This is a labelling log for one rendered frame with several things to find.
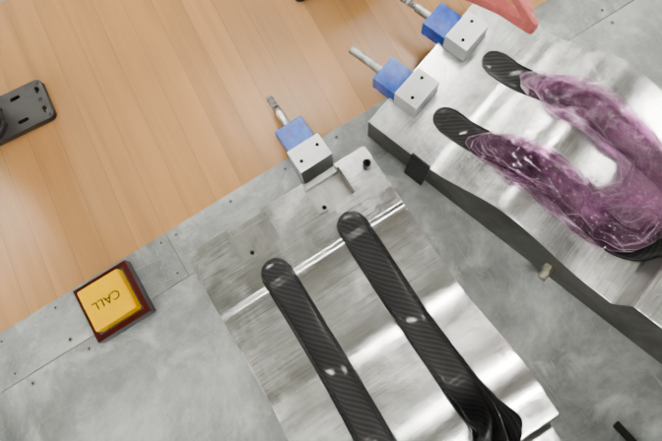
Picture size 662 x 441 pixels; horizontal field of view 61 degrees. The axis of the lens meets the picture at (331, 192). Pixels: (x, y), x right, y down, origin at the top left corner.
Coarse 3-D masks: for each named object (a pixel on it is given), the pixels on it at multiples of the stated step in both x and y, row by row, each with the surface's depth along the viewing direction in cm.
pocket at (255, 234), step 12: (264, 216) 72; (240, 228) 71; (252, 228) 72; (264, 228) 72; (240, 240) 72; (252, 240) 72; (264, 240) 72; (276, 240) 72; (240, 252) 72; (252, 252) 73
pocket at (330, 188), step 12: (336, 168) 72; (312, 180) 73; (324, 180) 73; (336, 180) 74; (312, 192) 73; (324, 192) 73; (336, 192) 73; (348, 192) 73; (312, 204) 73; (324, 204) 73
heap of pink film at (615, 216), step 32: (544, 96) 73; (576, 96) 70; (608, 96) 69; (608, 128) 68; (640, 128) 70; (512, 160) 69; (544, 160) 68; (640, 160) 69; (544, 192) 66; (576, 192) 67; (608, 192) 69; (640, 192) 68; (576, 224) 68; (608, 224) 68; (640, 224) 67
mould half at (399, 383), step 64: (384, 192) 70; (192, 256) 69; (256, 256) 69; (320, 256) 69; (256, 320) 67; (384, 320) 67; (448, 320) 65; (320, 384) 65; (384, 384) 63; (512, 384) 60
